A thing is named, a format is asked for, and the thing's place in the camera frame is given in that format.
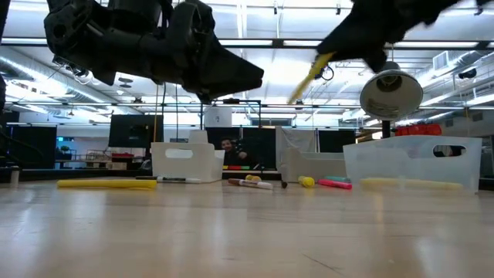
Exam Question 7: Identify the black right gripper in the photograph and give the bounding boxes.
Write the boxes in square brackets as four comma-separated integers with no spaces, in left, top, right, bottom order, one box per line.
[316,0,464,74]

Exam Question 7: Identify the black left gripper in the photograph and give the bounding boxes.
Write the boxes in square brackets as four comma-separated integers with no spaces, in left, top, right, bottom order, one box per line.
[165,0,266,102]

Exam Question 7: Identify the brown Expo dry-erase marker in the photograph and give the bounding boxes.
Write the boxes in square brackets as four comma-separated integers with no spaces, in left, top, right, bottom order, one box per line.
[227,178,274,191]

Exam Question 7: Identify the black dry-erase marker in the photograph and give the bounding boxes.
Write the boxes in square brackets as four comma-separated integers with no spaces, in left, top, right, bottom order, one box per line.
[134,175,202,184]

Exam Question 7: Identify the pink felt-tip pen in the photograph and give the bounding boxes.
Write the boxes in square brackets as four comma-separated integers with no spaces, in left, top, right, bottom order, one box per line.
[317,178,354,191]

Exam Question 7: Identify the person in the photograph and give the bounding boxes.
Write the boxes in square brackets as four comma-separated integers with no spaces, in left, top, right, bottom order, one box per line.
[220,137,250,167]

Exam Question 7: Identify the grey fabric panel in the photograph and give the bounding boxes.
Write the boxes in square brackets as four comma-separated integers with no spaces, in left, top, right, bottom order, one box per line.
[275,126,318,154]

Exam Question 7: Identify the white plastic bin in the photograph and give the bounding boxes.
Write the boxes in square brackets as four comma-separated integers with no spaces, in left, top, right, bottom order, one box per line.
[150,141,225,184]

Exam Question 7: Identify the red storage bins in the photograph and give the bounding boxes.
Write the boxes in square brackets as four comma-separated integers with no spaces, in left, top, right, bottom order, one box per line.
[394,123,443,137]

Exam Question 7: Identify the clear plastic bin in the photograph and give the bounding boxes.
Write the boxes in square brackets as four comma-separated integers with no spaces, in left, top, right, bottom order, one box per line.
[342,134,483,193]

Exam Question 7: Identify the black monitor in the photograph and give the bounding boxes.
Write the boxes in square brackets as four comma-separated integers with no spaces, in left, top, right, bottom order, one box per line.
[108,114,164,149]

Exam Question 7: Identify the grey plastic bin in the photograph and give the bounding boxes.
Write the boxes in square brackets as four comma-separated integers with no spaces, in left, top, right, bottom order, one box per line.
[276,148,348,182]

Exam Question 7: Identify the wooden shelf with items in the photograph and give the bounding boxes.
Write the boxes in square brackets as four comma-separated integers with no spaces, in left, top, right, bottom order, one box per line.
[56,148,128,171]

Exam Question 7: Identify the white cylinder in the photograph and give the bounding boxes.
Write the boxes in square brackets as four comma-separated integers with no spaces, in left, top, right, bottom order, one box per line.
[9,165,21,188]

